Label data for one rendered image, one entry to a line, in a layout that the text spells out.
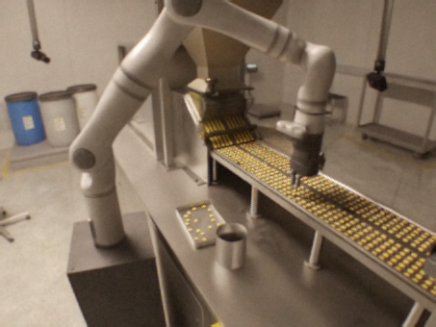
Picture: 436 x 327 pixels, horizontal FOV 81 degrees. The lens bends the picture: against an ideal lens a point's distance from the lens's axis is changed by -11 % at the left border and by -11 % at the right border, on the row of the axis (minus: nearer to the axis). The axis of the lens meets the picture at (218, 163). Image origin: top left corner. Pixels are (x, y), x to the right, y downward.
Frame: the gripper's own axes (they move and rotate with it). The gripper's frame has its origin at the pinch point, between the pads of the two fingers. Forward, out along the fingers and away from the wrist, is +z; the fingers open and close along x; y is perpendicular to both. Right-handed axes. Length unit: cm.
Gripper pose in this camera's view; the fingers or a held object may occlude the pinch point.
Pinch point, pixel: (294, 193)
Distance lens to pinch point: 79.9
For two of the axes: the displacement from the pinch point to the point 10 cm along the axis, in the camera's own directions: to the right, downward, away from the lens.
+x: -5.0, -3.6, 7.9
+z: 0.0, 9.1, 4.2
